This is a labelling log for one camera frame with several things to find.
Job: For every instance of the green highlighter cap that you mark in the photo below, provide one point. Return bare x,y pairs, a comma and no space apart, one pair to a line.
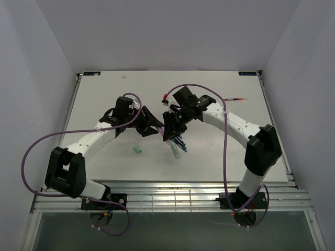
137,149

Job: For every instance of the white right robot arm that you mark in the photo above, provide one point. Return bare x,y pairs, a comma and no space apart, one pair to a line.
262,147

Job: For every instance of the green highlighter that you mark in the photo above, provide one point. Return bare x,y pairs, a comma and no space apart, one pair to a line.
175,150

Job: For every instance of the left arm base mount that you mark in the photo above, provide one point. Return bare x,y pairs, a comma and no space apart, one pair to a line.
116,198

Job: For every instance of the purple thin pen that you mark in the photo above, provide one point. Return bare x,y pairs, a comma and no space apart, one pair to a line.
181,140

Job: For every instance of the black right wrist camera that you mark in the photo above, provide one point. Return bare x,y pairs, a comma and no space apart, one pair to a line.
184,97

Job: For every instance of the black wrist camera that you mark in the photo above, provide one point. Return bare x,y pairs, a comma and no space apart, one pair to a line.
184,97
124,105

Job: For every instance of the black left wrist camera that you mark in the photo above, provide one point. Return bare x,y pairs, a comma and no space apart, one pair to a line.
124,105

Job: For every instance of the blue thin pen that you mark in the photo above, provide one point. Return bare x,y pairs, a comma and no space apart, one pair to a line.
185,150

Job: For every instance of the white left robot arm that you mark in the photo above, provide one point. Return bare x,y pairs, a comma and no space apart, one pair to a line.
66,171

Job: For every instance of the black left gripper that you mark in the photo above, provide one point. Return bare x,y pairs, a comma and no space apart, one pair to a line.
149,120

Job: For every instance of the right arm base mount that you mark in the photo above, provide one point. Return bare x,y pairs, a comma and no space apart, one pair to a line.
238,200

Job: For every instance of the green thin pen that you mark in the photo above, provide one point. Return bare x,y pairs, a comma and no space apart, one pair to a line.
179,143

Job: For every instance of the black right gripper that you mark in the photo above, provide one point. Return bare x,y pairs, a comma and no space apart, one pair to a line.
171,129

